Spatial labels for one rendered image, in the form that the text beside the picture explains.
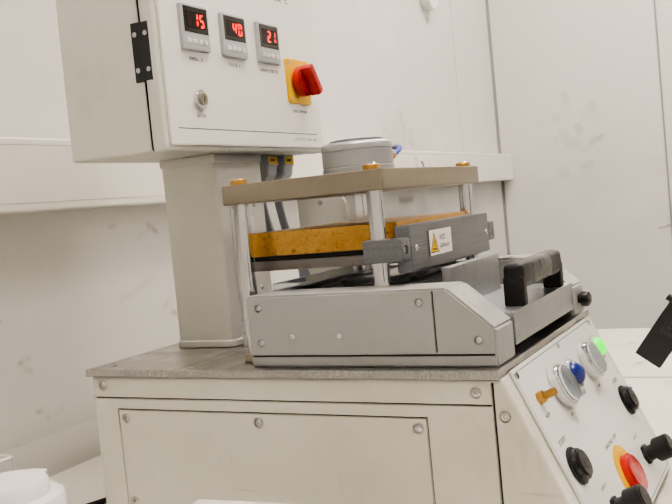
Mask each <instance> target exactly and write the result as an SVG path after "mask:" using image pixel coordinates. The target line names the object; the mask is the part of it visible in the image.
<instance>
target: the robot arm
mask: <svg viewBox="0 0 672 504"><path fill-rule="evenodd" d="M666 300H668V301H669V303H668V304H667V306H666V307H665V309H664V310H663V312H662V313H661V315H660V316H659V318H658V319H657V321H656V322H655V324H654V325H653V327H652V328H651V330H650V331H649V332H648V334H647V335H646V337H645V338H644V340H643V341H642V343H641V344H640V346H639V347H638V349H637V350H636V354H638V355H639V356H641V357H642V358H644V359H646V360H647V361H649V362H650V363H652V364H653V365H655V366H656V367H658V368H660V367H661V366H662V365H663V363H664V362H665V360H666V359H667V358H668V356H669V355H670V353H671V352H672V295H671V294H669V295H668V296H667V297H666Z"/></svg>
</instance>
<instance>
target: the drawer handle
mask: <svg viewBox="0 0 672 504"><path fill-rule="evenodd" d="M503 273H504V278H503V287H504V298H505V305H506V306H525V305H527V304H528V293H527V286H529V285H531V284H534V283H536V282H538V281H540V280H543V286H544V287H545V288H550V287H562V286H563V285H564V280H563V268H562V261H561V256H560V252H559V251H558V250H546V251H543V252H540V253H537V254H534V255H532V256H529V257H526V258H523V259H520V260H517V261H514V262H511V263H509V264H506V265H505V266H504V269H503Z"/></svg>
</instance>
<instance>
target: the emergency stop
mask: <svg viewBox="0 0 672 504"><path fill-rule="evenodd" d="M620 465H621V468H622V471H623V474H624V476H625V478H626V480H627V482H628V483H629V485H630V487H631V486H633V485H636V484H640V485H643V486H644V487H645V489H646V490H647V488H648V480H647V477H646V474H645V472H644V470H643V468H642V466H641V464H640V463H639V461H638V460H637V459H636V457H635V456H633V455H632V454H629V453H625V454H623V455H621V456H620Z"/></svg>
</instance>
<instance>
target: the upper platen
mask: <svg viewBox="0 0 672 504"><path fill-rule="evenodd" d="M345 201H346V212H347V221H344V222H335V223H327V224H320V225H313V226H305V227H298V228H290V229H283V230H275V231H268V232H260V233H253V234H252V243H253V253H254V259H255V272H262V271H278V270H295V269H312V268H328V267H345V266H362V265H366V264H364V256H363V246H362V242H363V241H368V240H370V235H369V225H368V214H367V204H366V193H359V194H349V195H345ZM467 214H468V211H459V212H447V213H436V214H424V215H413V216H401V217H390V218H385V225H386V236H387V239H389V238H395V231H394V227H395V226H399V225H406V224H412V223H418V222H424V221H430V220H436V219H443V218H449V217H455V216H461V215H467Z"/></svg>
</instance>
